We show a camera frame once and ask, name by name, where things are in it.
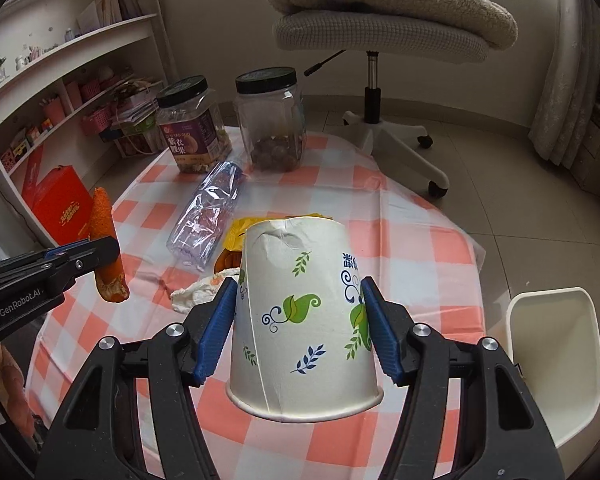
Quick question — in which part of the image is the crushed clear plastic bottle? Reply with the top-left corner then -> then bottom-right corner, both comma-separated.
166,160 -> 246,273

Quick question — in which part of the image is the beige fleece blanket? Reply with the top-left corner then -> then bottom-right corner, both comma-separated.
267,0 -> 518,51

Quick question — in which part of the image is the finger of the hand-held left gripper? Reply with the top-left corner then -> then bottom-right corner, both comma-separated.
40,236 -> 121,291
45,240 -> 92,257

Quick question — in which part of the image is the crumpled stained tissue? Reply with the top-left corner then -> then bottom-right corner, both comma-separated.
170,267 -> 241,315

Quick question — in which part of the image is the leaf print paper cup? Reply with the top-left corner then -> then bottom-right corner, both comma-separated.
226,216 -> 385,423

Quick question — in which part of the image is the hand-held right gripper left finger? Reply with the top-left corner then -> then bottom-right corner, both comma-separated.
45,276 -> 238,480

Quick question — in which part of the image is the yellow wrapper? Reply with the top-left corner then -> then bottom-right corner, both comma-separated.
221,214 -> 336,253

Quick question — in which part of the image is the person's left hand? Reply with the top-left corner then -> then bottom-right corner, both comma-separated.
0,342 -> 35,437

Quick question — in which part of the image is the red gift box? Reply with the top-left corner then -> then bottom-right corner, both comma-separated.
21,164 -> 95,246

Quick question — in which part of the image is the white trash bin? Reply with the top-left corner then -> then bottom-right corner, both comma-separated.
507,287 -> 600,450

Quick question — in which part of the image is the pink white checked tablecloth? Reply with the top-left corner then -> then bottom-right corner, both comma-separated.
25,127 -> 486,480

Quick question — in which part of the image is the grey office chair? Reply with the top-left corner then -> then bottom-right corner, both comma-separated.
267,0 -> 491,198

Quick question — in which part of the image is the purple label nut jar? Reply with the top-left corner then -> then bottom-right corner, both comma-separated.
156,76 -> 232,175

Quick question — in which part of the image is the pink basket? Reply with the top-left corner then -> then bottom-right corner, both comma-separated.
82,107 -> 116,136

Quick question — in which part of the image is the white bookshelf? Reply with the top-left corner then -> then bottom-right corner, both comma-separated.
0,0 -> 176,246

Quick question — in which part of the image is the white bag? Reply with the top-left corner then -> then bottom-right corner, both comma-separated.
115,127 -> 168,157

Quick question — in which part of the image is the stack of papers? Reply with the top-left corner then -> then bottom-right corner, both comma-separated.
112,80 -> 166,128

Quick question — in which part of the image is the clear plastic nut jar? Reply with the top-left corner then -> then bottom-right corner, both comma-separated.
232,67 -> 307,172

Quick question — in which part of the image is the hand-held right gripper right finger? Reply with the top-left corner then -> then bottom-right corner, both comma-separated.
359,276 -> 566,480

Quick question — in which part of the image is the pink pen holder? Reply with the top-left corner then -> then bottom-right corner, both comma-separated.
42,97 -> 66,126

